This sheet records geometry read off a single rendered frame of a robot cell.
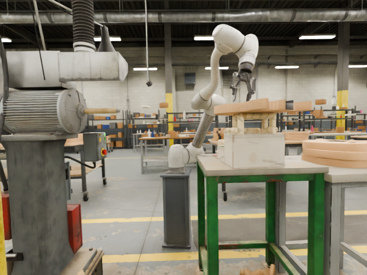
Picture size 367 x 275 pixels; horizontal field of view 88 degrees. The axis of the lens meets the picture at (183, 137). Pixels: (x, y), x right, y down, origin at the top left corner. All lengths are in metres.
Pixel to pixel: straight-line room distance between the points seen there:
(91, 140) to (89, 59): 0.57
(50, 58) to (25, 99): 0.25
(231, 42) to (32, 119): 1.15
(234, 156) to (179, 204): 1.04
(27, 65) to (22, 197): 0.71
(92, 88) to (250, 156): 12.86
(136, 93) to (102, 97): 2.16
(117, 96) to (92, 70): 11.78
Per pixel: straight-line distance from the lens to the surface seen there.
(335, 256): 1.40
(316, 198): 1.22
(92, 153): 1.46
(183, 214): 1.93
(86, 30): 1.22
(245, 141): 0.99
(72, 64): 1.15
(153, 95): 12.40
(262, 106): 0.85
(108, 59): 1.09
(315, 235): 1.29
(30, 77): 1.35
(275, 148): 1.06
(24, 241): 1.47
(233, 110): 0.97
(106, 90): 13.15
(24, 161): 1.33
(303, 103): 1.09
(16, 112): 1.32
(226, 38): 1.18
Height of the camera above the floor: 1.14
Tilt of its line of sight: 3 degrees down
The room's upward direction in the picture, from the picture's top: 1 degrees counter-clockwise
